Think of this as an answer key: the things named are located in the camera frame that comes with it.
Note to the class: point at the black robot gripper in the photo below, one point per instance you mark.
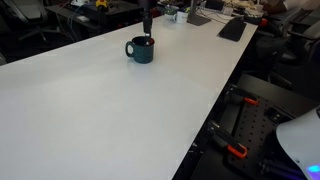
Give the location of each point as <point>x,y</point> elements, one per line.
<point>147,5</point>

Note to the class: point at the red capped marker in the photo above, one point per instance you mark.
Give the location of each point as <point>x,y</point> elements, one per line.
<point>150,41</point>

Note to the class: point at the dark green enamel mug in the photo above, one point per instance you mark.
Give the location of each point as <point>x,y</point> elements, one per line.
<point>137,50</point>

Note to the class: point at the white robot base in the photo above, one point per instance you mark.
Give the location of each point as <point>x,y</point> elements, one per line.
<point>300,140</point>

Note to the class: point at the white coffee mug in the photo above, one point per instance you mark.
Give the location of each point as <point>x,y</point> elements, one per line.
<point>180,17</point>

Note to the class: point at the grey monitor stand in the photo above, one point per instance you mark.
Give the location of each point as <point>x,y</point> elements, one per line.
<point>193,17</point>

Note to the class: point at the yellow tool on desk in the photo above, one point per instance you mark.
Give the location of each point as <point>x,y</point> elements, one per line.
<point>102,5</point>

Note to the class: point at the black office chair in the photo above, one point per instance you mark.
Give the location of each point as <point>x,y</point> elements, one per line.
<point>30,12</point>

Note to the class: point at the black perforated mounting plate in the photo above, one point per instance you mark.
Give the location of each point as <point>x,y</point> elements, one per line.
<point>255,128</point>

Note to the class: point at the orange handled clamp far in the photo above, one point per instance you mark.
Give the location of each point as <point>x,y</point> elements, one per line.
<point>245,95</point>

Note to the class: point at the orange handled clamp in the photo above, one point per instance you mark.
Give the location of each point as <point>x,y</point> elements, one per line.
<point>245,95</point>
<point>233,146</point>

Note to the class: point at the orange handled clamp near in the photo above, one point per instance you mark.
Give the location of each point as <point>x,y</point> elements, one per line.
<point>233,146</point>

